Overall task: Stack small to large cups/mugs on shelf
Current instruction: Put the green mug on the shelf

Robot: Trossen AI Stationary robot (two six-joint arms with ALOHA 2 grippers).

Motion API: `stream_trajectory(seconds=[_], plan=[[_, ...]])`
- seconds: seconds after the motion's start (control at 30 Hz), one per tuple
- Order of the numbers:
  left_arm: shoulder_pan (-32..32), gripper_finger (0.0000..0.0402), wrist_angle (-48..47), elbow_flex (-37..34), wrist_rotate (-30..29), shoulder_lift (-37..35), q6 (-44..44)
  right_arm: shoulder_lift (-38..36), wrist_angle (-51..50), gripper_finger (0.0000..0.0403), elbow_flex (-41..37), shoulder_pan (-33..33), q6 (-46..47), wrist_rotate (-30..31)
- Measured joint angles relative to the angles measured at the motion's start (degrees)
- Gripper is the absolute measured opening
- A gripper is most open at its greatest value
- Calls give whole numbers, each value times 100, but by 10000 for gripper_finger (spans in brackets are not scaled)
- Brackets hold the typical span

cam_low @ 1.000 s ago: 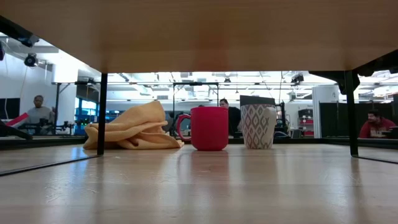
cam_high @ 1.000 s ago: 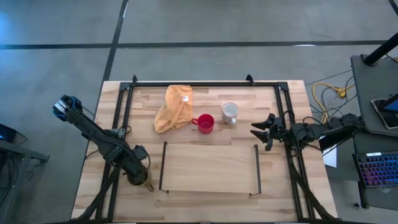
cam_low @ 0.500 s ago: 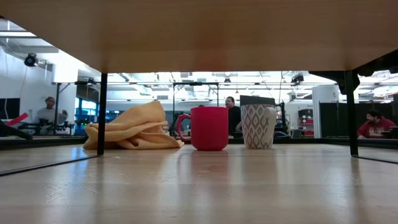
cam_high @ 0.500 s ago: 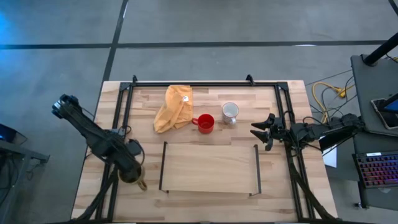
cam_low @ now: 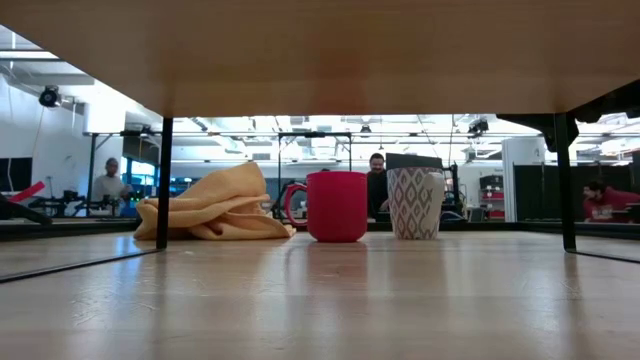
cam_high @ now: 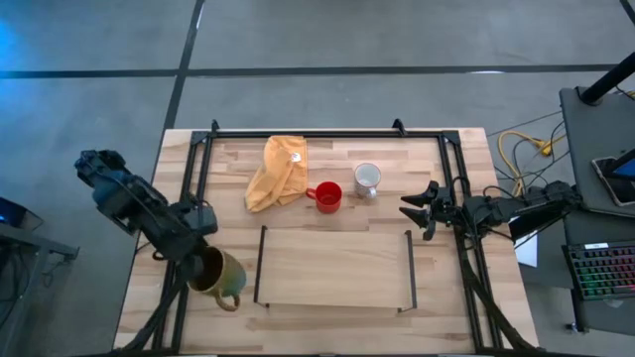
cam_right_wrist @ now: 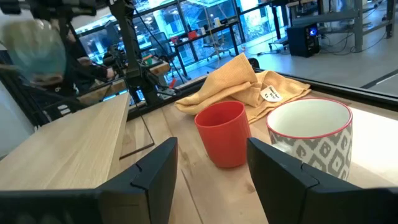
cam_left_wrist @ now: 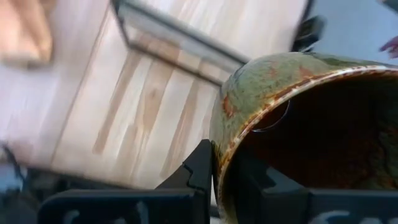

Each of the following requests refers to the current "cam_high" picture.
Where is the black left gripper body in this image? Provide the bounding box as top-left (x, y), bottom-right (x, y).
top-left (165, 222), bottom-right (208, 273)

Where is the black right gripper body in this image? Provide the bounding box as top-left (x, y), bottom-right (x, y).
top-left (423, 187), bottom-right (465, 242)

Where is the large green brown mug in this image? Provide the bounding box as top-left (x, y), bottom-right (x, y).
top-left (188, 245), bottom-right (248, 313)

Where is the white patterned mug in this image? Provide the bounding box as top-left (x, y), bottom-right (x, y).
top-left (352, 162), bottom-right (383, 200)

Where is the small red mug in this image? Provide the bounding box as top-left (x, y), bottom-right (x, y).
top-left (305, 180), bottom-right (344, 215)

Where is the black slanted bar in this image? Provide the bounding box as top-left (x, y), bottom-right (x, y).
top-left (507, 200), bottom-right (574, 245)

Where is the white paper sheet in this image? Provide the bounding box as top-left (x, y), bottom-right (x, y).
top-left (513, 231), bottom-right (540, 269)

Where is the orange cloth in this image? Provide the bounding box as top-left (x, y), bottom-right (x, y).
top-left (244, 134), bottom-right (310, 214)

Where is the grey side table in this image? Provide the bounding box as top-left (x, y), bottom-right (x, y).
top-left (559, 85), bottom-right (635, 220)

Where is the grey metal stand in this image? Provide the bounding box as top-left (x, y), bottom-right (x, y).
top-left (0, 221), bottom-right (81, 357)

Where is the backlit black keyboard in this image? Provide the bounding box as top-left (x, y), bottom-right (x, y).
top-left (562, 240), bottom-right (635, 301)

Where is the dark device with blue light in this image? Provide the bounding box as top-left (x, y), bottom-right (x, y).
top-left (0, 196), bottom-right (46, 233)

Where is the blue screen tablet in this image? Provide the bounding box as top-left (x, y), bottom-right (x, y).
top-left (611, 148), bottom-right (635, 181)

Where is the dark keyboard desk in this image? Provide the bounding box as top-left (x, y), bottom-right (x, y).
top-left (562, 207), bottom-right (635, 337)

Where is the black round pole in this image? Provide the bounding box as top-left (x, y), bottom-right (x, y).
top-left (578, 51), bottom-right (635, 107)

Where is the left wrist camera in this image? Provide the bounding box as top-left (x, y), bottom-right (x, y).
top-left (184, 199), bottom-right (220, 237)

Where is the black cable bundle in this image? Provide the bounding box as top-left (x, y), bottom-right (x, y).
top-left (487, 109), bottom-right (572, 199)

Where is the yellow cable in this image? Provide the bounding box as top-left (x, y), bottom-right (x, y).
top-left (496, 129), bottom-right (568, 197)

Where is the black metal table frame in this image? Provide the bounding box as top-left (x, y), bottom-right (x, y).
top-left (113, 118), bottom-right (540, 356)

